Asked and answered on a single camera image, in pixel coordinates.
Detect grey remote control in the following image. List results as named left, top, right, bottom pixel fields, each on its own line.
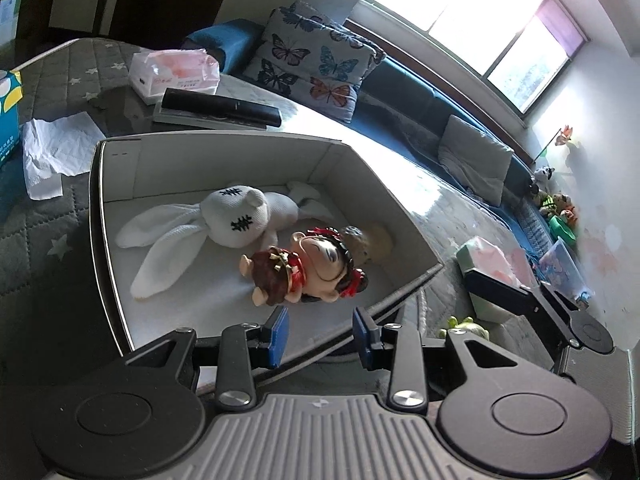
left=152, top=102, right=268, bottom=131

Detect dark cardboard box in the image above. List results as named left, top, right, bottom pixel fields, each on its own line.
left=89, top=130, right=446, bottom=361

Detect green frog toy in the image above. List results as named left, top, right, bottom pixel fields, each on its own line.
left=439, top=316, right=491, bottom=341

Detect grey pillow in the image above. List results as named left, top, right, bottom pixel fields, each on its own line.
left=438, top=115, right=515, bottom=206

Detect white pink tissue pack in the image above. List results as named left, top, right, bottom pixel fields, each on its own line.
left=456, top=236, right=538, bottom=323

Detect crumpled white tissue paper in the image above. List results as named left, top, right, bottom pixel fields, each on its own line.
left=21, top=112, right=107, bottom=201

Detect window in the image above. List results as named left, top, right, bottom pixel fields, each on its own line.
left=362, top=0, right=588, bottom=116

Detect artificial flower decoration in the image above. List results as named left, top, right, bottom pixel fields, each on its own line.
left=540, top=124, right=576, bottom=161

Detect green plastic toy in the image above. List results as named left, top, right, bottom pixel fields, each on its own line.
left=547, top=215, right=578, bottom=241

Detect small toys on ledge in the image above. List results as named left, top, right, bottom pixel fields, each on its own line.
left=540, top=192, right=578, bottom=221

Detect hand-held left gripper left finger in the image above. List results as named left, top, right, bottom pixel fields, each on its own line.
left=122, top=306, right=290, bottom=411

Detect black remote control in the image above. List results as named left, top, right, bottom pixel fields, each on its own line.
left=161, top=88, right=282, bottom=128

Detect dark wooden sideboard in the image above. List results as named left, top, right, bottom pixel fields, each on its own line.
left=0, top=0, right=123, bottom=68

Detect clear plastic storage box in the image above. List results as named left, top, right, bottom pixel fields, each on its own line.
left=537, top=237, right=593, bottom=301

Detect black-haired doll figure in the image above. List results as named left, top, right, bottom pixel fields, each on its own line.
left=240, top=226, right=373, bottom=307

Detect blue sofa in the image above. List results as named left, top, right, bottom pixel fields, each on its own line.
left=182, top=19, right=556, bottom=241

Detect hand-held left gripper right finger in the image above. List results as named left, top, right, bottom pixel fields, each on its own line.
left=352, top=307, right=521, bottom=413

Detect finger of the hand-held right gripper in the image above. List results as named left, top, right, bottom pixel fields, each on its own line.
left=462, top=267, right=583, bottom=348

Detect tan peanut toy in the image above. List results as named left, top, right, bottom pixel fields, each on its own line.
left=341, top=225, right=396, bottom=266

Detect blue dotted tissue box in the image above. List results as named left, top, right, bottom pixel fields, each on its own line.
left=0, top=70, right=23, bottom=168

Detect butterfly print pillow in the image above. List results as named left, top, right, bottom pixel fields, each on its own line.
left=243, top=1, right=387, bottom=124

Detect white plush bunny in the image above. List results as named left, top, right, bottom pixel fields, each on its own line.
left=116, top=185, right=337, bottom=301

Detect cow plush toy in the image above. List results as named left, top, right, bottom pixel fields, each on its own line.
left=530, top=166, right=556, bottom=196

